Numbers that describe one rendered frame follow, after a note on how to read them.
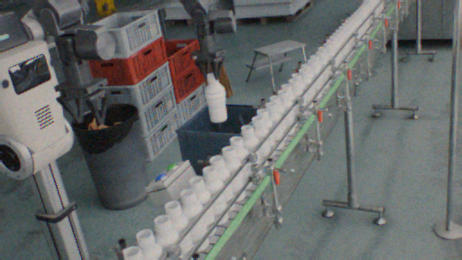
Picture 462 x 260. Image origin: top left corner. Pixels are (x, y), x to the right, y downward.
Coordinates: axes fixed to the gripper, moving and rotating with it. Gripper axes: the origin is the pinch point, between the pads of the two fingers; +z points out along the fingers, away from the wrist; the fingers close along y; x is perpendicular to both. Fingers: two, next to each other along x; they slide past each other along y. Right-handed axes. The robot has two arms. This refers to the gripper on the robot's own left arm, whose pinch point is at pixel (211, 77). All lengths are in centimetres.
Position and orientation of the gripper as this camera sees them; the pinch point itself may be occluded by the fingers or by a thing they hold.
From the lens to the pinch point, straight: 168.7
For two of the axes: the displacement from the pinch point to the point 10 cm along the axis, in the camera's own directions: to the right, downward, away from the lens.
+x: -4.9, 3.5, -8.0
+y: -8.7, -0.7, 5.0
